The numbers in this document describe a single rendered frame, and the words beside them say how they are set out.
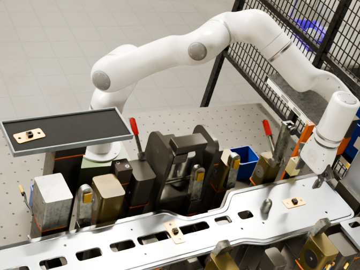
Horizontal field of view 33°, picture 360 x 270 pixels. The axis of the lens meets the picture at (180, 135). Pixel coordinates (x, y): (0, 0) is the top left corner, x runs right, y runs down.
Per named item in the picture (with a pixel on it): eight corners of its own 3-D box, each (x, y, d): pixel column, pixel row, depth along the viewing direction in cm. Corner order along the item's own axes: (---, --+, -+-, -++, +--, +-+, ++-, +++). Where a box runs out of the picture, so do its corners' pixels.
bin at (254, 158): (233, 180, 252) (240, 164, 246) (221, 164, 258) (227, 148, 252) (255, 176, 257) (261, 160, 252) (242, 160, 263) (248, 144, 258)
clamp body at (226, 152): (196, 241, 221) (226, 167, 199) (182, 220, 228) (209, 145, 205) (211, 238, 225) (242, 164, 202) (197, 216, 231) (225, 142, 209)
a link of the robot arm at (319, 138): (310, 124, 186) (307, 132, 188) (328, 143, 181) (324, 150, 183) (330, 121, 191) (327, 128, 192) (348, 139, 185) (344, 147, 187)
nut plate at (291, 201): (287, 209, 201) (289, 206, 200) (280, 201, 203) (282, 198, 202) (306, 204, 205) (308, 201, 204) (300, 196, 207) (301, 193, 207)
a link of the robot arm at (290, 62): (280, 45, 192) (343, 117, 194) (263, 64, 180) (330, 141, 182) (301, 28, 186) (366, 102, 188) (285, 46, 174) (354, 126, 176)
